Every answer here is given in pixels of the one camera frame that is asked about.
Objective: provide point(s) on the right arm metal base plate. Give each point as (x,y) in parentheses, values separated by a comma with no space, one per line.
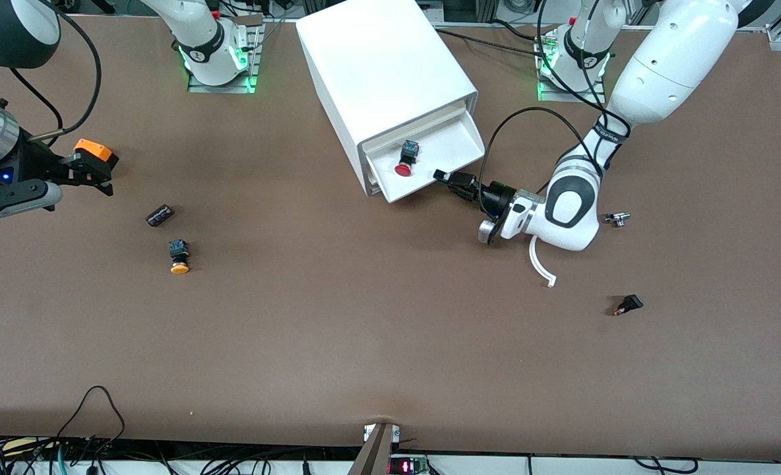
(255,66)

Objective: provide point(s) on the brown camera mount bracket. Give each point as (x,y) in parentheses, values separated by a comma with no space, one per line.
(374,452)

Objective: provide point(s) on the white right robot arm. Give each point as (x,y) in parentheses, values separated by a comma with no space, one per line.
(199,39)

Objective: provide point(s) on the black cylindrical capacitor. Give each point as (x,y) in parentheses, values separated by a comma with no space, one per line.
(159,216)

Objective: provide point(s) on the red push button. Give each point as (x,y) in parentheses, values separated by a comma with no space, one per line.
(405,161)

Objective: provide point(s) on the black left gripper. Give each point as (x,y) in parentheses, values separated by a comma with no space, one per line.
(497,196)

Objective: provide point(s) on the white curved plastic arc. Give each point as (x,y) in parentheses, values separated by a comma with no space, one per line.
(537,264)

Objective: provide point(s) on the device with red display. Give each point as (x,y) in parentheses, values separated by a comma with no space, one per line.
(407,466)

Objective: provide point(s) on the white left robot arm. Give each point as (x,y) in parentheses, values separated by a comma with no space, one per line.
(674,59)

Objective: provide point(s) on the orange box with hole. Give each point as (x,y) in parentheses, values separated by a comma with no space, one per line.
(97,150)

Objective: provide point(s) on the yellow push button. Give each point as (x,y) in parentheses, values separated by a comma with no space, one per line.
(179,257)

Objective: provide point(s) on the small silver metal part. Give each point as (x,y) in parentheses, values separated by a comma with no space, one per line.
(618,218)

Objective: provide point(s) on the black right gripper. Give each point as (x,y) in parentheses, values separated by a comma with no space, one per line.
(34,161)

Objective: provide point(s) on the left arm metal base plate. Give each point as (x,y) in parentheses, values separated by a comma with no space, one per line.
(562,94)

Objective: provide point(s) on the black rocker switch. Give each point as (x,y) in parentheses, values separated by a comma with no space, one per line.
(630,303)

